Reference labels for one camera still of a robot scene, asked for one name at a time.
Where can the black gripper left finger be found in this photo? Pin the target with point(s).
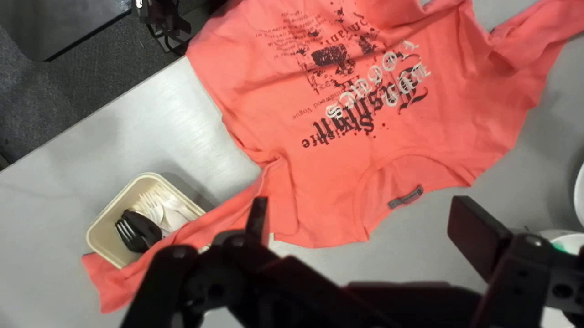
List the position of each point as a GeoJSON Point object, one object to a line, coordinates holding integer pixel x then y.
{"type": "Point", "coordinates": [257, 219]}

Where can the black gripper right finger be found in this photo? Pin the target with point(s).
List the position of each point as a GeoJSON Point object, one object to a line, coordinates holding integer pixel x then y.
{"type": "Point", "coordinates": [479, 233]}

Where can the coral printed sweatshirt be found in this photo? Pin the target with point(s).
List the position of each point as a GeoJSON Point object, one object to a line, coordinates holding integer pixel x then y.
{"type": "Point", "coordinates": [365, 151]}

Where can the white and green container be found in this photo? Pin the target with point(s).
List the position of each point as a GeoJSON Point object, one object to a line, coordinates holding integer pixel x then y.
{"type": "Point", "coordinates": [567, 237]}

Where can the white plastic cutlery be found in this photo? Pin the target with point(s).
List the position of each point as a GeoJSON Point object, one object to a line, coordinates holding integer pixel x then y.
{"type": "Point", "coordinates": [164, 210]}

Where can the white plate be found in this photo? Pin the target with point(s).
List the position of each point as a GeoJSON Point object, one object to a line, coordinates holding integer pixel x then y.
{"type": "Point", "coordinates": [578, 193]}

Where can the black plastic fork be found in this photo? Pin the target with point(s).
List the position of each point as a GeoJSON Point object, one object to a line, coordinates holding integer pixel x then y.
{"type": "Point", "coordinates": [136, 230]}

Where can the beige cutlery tray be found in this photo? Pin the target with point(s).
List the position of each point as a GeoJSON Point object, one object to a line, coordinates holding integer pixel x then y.
{"type": "Point", "coordinates": [111, 211]}

